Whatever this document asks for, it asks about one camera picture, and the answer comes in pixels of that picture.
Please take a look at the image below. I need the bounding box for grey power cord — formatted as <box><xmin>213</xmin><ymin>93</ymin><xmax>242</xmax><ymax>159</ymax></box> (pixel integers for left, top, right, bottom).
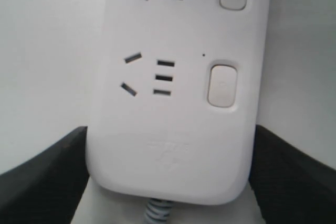
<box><xmin>143</xmin><ymin>198</ymin><xmax>174</xmax><ymax>224</ymax></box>

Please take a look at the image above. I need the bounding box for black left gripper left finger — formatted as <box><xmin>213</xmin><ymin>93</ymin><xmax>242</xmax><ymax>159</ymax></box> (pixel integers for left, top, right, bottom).
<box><xmin>1</xmin><ymin>126</ymin><xmax>89</xmax><ymax>223</ymax></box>

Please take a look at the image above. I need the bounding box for white five-outlet power strip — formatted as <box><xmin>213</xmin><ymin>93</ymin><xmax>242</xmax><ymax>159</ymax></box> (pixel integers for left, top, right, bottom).
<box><xmin>87</xmin><ymin>0</ymin><xmax>270</xmax><ymax>205</ymax></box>

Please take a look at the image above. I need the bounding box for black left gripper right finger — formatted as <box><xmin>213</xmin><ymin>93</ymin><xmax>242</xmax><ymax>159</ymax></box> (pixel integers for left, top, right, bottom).
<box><xmin>249</xmin><ymin>125</ymin><xmax>335</xmax><ymax>223</ymax></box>

